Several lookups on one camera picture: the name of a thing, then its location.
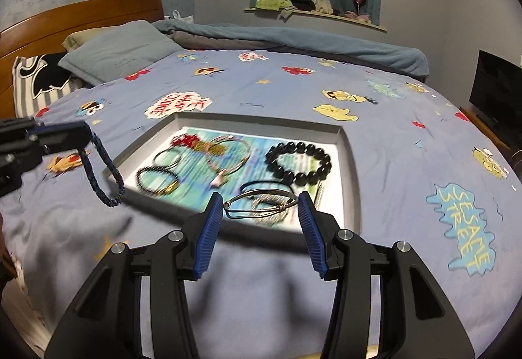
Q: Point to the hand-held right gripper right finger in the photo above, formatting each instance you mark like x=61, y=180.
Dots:
x=312, y=236

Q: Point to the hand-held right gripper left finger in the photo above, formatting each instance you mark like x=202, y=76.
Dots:
x=206, y=240

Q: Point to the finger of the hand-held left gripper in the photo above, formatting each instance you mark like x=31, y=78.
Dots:
x=65, y=138

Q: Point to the pearl bar hair clip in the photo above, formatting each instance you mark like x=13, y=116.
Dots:
x=319, y=196

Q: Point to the grey shallow box tray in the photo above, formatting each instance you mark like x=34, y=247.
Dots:
x=351, y=179

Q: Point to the plain silver bangle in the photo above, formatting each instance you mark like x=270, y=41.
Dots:
x=155, y=158

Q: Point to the striped black and white pillow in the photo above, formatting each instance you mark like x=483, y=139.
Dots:
x=28, y=73

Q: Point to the blue printed card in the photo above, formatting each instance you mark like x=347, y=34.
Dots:
x=253, y=163

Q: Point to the beige pillow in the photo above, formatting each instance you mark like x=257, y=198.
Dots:
x=79, y=38

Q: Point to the grey-blue pillow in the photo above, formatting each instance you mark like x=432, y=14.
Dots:
x=122, y=51

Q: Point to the blue cartoon printed bedsheet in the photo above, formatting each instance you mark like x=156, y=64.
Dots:
x=408, y=163

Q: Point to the wooden headboard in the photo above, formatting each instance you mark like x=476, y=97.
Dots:
x=81, y=14

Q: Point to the blue blanket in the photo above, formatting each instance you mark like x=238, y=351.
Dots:
x=285, y=43

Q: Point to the wooden window sill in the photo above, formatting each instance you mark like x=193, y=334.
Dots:
x=326, y=15

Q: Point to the pink plush item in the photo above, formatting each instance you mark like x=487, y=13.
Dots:
x=359, y=17

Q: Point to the beige cloth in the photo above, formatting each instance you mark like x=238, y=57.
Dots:
x=323, y=4

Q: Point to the black cloth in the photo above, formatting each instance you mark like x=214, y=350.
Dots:
x=301, y=1

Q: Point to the green cloth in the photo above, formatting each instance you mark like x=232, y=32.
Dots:
x=271, y=2

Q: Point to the black flat screen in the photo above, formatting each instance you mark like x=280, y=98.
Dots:
x=497, y=85

